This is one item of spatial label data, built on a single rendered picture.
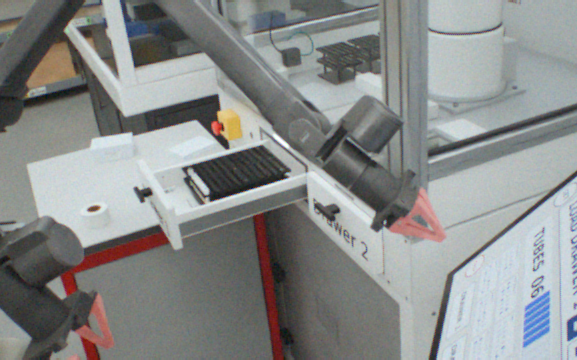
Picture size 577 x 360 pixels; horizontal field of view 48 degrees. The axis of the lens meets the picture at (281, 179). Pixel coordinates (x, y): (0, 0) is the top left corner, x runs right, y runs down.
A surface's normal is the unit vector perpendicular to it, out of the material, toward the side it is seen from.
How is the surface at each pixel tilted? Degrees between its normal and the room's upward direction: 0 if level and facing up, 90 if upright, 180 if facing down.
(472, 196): 90
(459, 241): 90
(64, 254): 63
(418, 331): 90
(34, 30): 69
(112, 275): 90
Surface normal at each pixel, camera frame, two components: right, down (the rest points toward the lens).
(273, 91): -0.42, -0.10
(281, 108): -0.28, 0.05
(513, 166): 0.42, 0.39
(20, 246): 0.03, 0.47
